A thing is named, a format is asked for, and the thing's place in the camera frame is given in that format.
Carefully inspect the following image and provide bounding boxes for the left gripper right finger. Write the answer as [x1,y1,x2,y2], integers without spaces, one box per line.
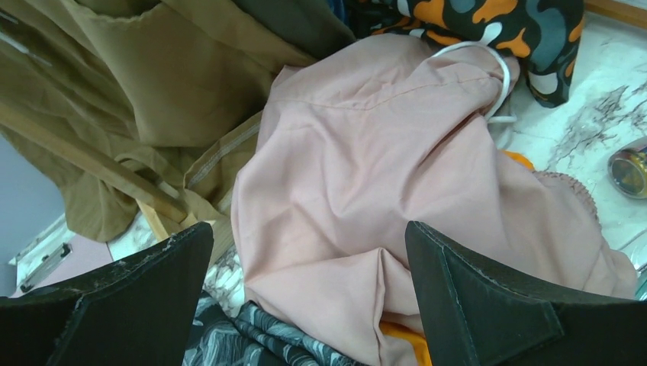
[405,221,646,365]

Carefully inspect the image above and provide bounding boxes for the pink cylindrical bottle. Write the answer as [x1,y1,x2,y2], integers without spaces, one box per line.
[607,136,646,199]

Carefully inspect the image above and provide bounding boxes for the pink clipboard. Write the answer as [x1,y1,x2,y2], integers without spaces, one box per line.
[11,234,113,297]

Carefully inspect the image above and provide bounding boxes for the wooden weaving loom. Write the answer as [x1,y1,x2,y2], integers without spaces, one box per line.
[584,0,646,30]

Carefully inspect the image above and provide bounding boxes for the dark green hanging shorts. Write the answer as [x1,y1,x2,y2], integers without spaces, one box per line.
[235,0,356,59]

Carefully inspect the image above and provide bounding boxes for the orange camouflage shorts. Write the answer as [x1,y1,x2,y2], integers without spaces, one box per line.
[345,0,584,108]

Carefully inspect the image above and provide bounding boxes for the dark leaf print shorts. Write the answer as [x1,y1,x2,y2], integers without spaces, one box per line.
[182,291,361,366]

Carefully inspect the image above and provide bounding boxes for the pink shorts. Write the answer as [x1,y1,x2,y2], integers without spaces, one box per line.
[230,34,637,365]

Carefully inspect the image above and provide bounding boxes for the wooden clothes rack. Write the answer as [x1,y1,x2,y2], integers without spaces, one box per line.
[0,101,239,268]

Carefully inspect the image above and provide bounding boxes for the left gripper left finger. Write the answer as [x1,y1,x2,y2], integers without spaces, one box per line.
[1,222,214,365]

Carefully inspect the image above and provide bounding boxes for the brown hanging shorts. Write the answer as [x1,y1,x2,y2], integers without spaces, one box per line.
[0,0,320,243]

